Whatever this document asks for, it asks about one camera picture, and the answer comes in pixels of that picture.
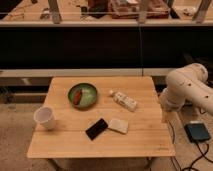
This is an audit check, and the black eraser block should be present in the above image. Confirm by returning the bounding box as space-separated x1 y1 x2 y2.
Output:
86 119 108 140

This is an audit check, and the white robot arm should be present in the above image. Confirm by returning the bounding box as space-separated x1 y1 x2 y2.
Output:
159 63 213 122

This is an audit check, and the green ceramic bowl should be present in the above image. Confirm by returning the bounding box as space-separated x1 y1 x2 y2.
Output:
67 83 98 109

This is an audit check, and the small white plastic bottle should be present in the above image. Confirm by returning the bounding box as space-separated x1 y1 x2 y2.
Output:
109 90 137 112

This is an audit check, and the beige sponge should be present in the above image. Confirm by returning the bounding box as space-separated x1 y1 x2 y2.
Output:
108 118 128 134

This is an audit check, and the wooden table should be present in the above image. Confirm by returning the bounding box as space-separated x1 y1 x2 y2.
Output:
27 77 175 158

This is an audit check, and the orange carrot piece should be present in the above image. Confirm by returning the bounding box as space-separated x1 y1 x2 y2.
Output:
73 89 82 105

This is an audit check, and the brown tray on bench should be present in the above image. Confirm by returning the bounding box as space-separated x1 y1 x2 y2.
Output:
108 0 170 19

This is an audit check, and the black cable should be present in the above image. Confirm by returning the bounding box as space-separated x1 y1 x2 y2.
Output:
167 120 213 171

